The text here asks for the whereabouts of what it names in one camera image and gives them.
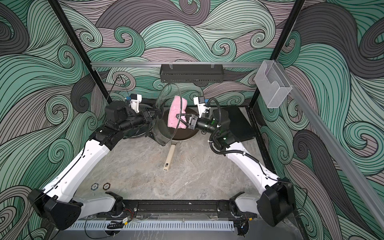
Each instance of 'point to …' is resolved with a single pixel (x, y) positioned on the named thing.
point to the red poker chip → (106, 186)
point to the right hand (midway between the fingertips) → (175, 118)
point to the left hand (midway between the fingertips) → (159, 109)
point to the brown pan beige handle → (172, 135)
